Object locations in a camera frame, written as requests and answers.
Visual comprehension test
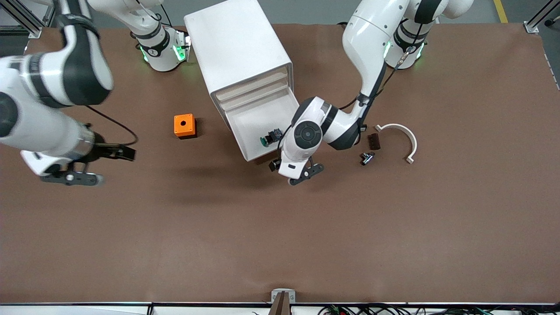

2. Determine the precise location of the green mushroom pushbutton switch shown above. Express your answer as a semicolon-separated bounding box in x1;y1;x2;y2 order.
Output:
260;128;284;147

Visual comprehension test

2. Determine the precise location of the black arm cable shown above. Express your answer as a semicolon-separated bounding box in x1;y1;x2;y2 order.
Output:
85;104;139;149
339;0;434;111

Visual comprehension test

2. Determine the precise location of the aluminium frame post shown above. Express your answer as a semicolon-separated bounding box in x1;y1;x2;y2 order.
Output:
523;0;560;34
0;0;44;39

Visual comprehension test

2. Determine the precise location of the white half-ring pipe clamp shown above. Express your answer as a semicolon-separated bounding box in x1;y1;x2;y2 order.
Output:
374;123;418;165

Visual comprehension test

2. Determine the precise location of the orange button enclosure box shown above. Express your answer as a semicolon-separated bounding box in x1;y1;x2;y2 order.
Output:
174;114;198;140

